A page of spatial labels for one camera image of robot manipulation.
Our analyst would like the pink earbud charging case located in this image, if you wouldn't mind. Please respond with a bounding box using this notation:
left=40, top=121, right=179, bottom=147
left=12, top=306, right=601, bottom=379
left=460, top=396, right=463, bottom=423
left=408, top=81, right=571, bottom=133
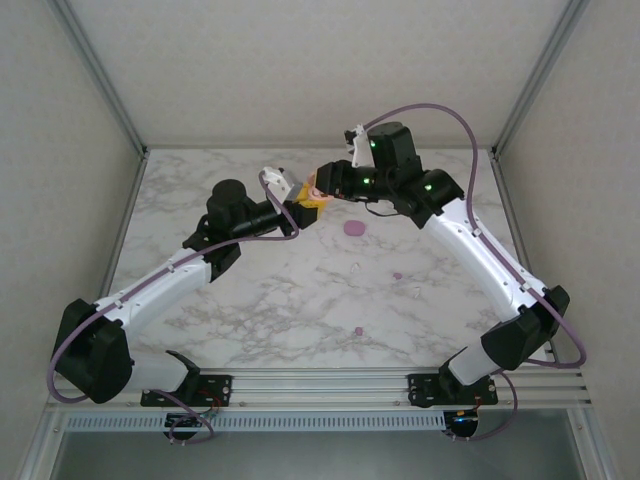
left=305, top=172, right=334, bottom=201

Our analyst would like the small circuit board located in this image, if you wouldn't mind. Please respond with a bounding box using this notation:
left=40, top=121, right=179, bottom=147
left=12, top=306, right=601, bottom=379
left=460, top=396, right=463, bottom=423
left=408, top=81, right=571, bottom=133
left=449, top=408, right=484, bottom=429
left=166, top=412, right=217, bottom=432

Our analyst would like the thin black cable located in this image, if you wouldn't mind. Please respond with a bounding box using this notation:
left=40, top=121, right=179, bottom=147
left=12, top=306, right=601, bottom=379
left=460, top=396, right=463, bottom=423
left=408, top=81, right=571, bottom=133
left=362, top=197, right=404, bottom=219

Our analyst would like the aluminium table edge rail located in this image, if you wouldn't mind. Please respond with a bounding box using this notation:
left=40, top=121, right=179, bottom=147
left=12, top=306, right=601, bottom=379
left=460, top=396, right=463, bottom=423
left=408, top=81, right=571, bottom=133
left=144, top=143, right=496, bottom=151
left=79, top=149, right=151, bottom=371
left=492, top=152, right=559, bottom=366

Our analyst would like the purple camera cable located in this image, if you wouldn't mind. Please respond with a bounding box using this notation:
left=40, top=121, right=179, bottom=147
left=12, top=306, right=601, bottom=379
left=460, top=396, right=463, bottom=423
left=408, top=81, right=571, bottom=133
left=362, top=102, right=587, bottom=442
left=47, top=169, right=302, bottom=445

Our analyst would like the aluminium frame post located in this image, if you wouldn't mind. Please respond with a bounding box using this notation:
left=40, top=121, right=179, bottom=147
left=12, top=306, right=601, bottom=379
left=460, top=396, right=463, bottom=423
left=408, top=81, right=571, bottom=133
left=47, top=0, right=150, bottom=157
left=490, top=0, right=594, bottom=159

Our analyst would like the aluminium mounting rail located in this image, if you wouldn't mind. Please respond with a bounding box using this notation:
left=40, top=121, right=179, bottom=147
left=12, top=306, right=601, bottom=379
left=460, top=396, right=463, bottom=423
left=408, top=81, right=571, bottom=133
left=47, top=368, right=594, bottom=412

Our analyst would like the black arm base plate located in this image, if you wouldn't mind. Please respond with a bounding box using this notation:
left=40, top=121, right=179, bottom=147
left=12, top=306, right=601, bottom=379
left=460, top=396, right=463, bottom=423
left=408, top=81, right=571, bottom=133
left=407, top=372, right=500, bottom=407
left=141, top=373, right=234, bottom=407

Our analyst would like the white slotted cable duct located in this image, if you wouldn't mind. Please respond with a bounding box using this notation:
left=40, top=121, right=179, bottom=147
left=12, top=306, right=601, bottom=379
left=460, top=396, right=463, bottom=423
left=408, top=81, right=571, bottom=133
left=64, top=412, right=446, bottom=432

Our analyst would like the aluminium frame leg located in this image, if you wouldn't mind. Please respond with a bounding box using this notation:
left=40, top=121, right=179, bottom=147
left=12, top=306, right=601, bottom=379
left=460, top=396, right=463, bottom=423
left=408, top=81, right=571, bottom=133
left=569, top=409, right=619, bottom=480
left=19, top=412, right=67, bottom=480

